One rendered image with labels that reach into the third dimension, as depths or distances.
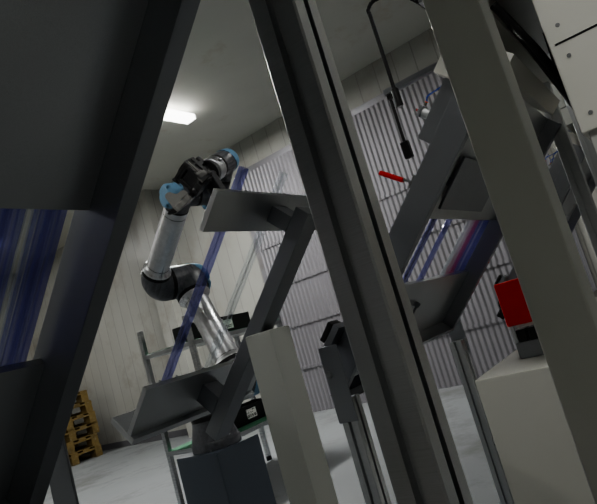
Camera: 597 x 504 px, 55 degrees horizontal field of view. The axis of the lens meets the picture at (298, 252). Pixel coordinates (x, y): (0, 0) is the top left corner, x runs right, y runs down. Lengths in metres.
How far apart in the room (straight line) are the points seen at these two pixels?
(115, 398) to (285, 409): 7.71
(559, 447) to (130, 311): 7.25
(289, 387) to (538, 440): 0.48
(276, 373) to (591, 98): 0.73
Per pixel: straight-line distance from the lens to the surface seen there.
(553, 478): 1.23
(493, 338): 5.13
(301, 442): 1.02
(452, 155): 1.19
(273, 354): 1.01
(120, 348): 8.39
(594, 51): 1.17
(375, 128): 5.53
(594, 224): 1.83
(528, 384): 1.18
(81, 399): 8.57
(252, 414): 3.89
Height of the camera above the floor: 0.80
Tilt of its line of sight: 8 degrees up
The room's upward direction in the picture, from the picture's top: 16 degrees counter-clockwise
